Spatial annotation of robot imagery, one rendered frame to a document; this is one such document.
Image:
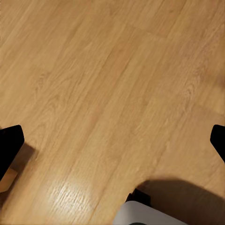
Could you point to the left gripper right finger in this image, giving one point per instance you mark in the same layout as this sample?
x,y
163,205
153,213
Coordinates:
x,y
217,139

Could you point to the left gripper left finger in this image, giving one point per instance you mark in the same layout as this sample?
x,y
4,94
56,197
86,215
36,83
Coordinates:
x,y
11,140

